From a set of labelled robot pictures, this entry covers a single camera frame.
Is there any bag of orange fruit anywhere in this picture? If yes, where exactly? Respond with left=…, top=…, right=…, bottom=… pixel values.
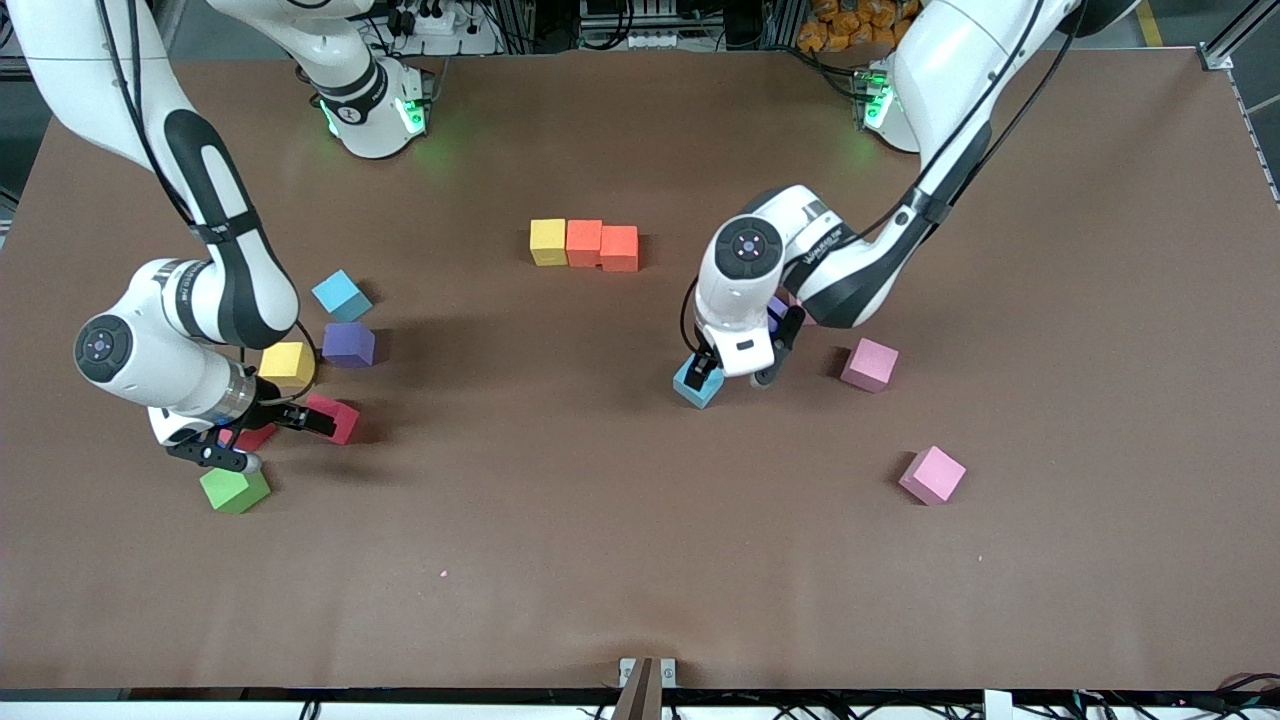
left=797, top=0, right=916, bottom=53

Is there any cyan foam cube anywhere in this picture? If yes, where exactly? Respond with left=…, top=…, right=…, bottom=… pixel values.
left=672, top=355, right=725, bottom=410
left=311, top=269, right=373, bottom=323

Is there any aluminium frame rail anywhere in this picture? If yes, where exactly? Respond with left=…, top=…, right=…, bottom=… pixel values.
left=1195, top=0, right=1280, bottom=206

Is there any yellow foam cube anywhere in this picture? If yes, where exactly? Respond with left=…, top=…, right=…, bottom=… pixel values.
left=529, top=218, right=569, bottom=268
left=262, top=341, right=317, bottom=391

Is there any metal table edge bracket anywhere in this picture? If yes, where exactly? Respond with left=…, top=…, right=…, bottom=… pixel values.
left=618, top=657, right=678, bottom=691

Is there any green foam cube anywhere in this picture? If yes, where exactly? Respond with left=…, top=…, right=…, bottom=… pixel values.
left=198, top=462, right=272, bottom=516

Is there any pink foam cube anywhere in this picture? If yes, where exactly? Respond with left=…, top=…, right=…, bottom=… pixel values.
left=898, top=445, right=968, bottom=507
left=839, top=337, right=900, bottom=394

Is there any orange foam cube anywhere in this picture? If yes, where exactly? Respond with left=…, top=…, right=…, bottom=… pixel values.
left=566, top=219, right=604, bottom=269
left=600, top=225, right=640, bottom=274

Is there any white power strip with plugs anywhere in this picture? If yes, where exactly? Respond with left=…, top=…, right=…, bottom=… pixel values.
left=393, top=5, right=458, bottom=37

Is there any brown tapered post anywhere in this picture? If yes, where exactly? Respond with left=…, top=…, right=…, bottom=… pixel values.
left=610, top=657, right=656, bottom=720

